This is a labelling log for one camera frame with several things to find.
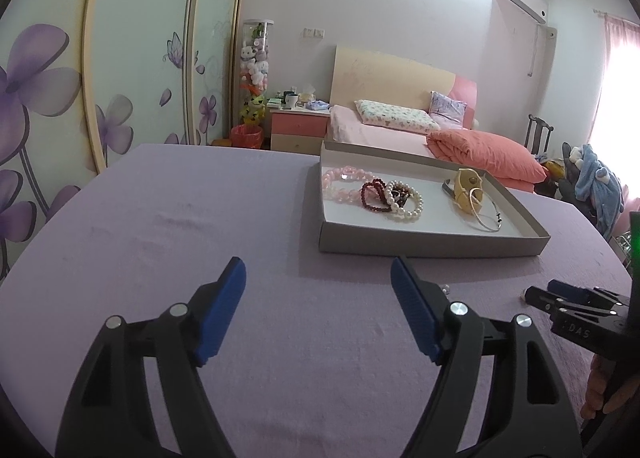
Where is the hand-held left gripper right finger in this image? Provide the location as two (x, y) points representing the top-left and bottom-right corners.
(390, 255), (583, 458)

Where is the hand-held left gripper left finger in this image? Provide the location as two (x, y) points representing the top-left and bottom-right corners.
(55, 257), (247, 458)

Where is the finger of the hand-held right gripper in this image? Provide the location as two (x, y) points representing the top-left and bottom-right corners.
(523, 286), (624, 322)
(547, 279), (629, 307)

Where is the grey cardboard box tray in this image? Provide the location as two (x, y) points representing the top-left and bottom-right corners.
(318, 134), (551, 259)

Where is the white pearl bracelet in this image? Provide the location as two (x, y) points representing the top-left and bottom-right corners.
(384, 181), (424, 223)

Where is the thin silver bangle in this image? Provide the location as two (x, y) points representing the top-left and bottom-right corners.
(467, 185), (505, 234)

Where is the dark red bead bracelet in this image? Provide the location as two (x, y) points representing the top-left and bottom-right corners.
(360, 178), (393, 213)

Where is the person's right hand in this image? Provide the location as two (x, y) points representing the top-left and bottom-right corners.
(586, 353), (640, 415)

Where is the blue plush robe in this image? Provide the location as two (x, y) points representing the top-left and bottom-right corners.
(574, 144), (625, 239)

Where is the dark wooden chair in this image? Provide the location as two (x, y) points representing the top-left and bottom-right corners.
(525, 114), (555, 156)

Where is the orange duvet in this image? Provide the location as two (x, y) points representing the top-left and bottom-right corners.
(426, 128), (549, 184)

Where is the red waste bin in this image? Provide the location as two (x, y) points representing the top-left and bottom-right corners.
(230, 125), (265, 150)

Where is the pink bed sheet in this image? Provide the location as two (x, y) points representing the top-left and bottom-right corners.
(327, 105), (436, 156)

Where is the pink and cream nightstand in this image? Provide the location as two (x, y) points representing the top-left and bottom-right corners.
(269, 103), (332, 155)

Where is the white printed pillow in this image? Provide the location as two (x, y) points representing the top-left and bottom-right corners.
(354, 99), (441, 134)

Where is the lilac printed pillow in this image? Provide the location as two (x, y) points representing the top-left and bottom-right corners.
(428, 91), (468, 126)

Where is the pink curtain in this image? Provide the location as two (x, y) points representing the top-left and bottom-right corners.
(602, 13), (640, 219)

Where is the cream and pink headboard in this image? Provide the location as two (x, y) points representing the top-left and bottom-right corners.
(330, 44), (478, 131)

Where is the clear tube of plush toys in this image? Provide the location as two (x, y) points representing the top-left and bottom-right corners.
(235, 19), (275, 129)

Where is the floral sliding wardrobe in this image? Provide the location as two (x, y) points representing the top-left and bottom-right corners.
(0, 0), (251, 279)

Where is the white air conditioner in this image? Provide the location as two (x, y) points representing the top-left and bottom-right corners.
(492, 0), (547, 22)

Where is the pink bead bracelet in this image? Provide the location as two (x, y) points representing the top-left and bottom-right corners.
(322, 165), (376, 204)

